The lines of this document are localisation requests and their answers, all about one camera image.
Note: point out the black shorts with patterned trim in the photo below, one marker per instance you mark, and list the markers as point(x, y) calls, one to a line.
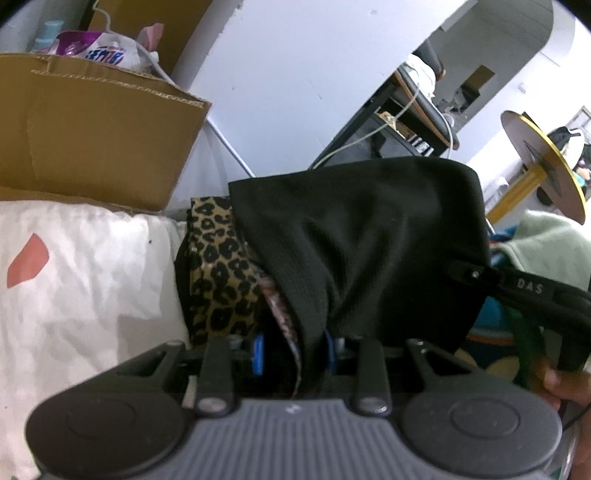
point(369, 240)

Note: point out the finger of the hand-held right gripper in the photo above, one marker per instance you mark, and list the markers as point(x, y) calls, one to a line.
point(475, 276)

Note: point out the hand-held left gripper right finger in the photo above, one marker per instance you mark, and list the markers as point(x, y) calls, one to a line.
point(329, 350)

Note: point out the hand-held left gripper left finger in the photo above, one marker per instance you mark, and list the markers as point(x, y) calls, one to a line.
point(258, 355)

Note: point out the purple white refill pouch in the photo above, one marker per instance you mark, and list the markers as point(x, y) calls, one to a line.
point(111, 50)

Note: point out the light green garment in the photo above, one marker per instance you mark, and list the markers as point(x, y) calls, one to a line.
point(545, 249)

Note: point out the leopard print cloth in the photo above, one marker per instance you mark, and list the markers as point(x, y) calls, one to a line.
point(217, 267)

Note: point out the round gold-rimmed table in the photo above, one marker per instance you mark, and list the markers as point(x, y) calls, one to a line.
point(549, 161)

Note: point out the black desk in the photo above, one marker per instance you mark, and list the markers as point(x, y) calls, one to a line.
point(397, 138)

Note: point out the person's right hand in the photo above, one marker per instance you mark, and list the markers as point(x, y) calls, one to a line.
point(570, 390)

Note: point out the light blue bottle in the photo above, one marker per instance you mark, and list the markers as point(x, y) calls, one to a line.
point(46, 37)

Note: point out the teal jersey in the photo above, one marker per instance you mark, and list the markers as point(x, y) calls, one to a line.
point(494, 323)

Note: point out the brown cardboard box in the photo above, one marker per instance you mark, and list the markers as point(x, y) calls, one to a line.
point(92, 134)

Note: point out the white bear print bedsheet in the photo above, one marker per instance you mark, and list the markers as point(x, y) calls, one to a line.
point(83, 300)

